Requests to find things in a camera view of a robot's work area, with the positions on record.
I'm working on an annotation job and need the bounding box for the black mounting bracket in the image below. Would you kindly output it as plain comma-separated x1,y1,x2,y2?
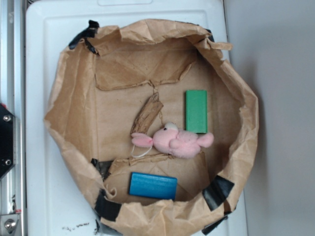
0,103,15,179

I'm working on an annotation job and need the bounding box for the pink plush toy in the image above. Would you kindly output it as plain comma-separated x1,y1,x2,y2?
131,122,214,159

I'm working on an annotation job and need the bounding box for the brown wood chip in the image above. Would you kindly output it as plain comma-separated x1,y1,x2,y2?
130,92,163,134

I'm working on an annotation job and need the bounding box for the blue wooden block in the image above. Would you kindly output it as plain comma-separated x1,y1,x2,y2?
129,172,177,200

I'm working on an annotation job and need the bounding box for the brown paper bag liner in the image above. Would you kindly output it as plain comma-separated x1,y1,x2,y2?
44,19,259,236

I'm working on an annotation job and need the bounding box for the green wooden block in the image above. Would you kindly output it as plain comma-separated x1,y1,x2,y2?
185,90,208,134

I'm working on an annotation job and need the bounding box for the aluminium frame rail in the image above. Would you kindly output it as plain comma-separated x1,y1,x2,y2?
0,0,28,236

